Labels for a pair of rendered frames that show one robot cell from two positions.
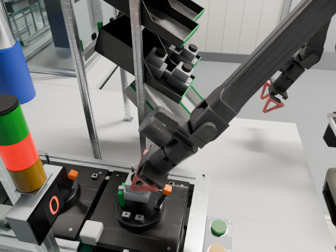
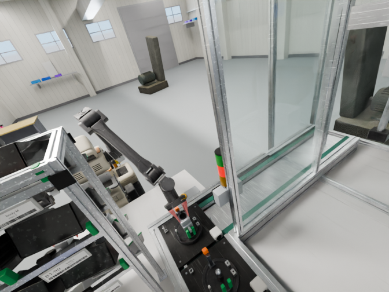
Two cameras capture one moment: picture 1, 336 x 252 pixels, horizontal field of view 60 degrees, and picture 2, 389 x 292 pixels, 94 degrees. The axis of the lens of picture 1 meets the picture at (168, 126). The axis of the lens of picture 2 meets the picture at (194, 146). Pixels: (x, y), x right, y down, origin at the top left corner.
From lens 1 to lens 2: 0.93 m
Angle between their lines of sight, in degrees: 93
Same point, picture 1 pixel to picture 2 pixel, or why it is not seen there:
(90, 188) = (199, 264)
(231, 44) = not seen: outside the picture
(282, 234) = (154, 202)
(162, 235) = (192, 212)
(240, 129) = not seen: hidden behind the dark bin
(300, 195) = (129, 208)
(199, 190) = (160, 222)
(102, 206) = (202, 245)
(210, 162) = not seen: hidden behind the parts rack
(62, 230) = (228, 245)
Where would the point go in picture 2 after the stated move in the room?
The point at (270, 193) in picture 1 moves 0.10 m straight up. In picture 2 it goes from (135, 217) to (128, 207)
